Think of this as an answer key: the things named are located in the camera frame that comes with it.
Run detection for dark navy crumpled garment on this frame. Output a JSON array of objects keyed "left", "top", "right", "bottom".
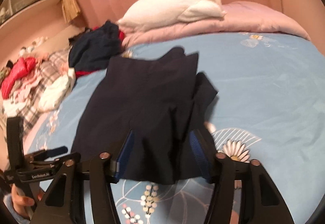
[{"left": 68, "top": 21, "right": 122, "bottom": 71}]

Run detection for white puffy garment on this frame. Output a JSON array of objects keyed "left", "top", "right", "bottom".
[{"left": 37, "top": 68, "right": 76, "bottom": 112}]

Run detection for pink folded quilt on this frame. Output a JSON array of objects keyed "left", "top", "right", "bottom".
[{"left": 121, "top": 1, "right": 311, "bottom": 48}]

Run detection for person's left hand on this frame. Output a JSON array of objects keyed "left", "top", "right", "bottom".
[{"left": 11, "top": 185, "right": 35, "bottom": 220}]

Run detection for red jacket on side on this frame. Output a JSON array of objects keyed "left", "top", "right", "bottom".
[{"left": 1, "top": 57, "right": 36, "bottom": 100}]

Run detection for beige tassel hanging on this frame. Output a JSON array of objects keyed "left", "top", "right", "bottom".
[{"left": 61, "top": 0, "right": 81, "bottom": 23}]

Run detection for plaid grey white cloth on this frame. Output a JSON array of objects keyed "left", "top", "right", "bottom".
[{"left": 3, "top": 49, "right": 69, "bottom": 135}]

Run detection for navy blue collared jacket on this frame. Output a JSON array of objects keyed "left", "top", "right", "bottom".
[{"left": 72, "top": 47, "right": 217, "bottom": 184}]

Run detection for red garment under navy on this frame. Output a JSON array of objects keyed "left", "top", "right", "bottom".
[{"left": 75, "top": 30, "right": 125, "bottom": 79}]

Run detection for white fluffy pillow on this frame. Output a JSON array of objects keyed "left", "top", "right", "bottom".
[{"left": 117, "top": 0, "right": 226, "bottom": 32}]

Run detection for light blue floral bedsheet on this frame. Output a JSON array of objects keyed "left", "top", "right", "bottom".
[{"left": 24, "top": 33, "right": 324, "bottom": 223}]

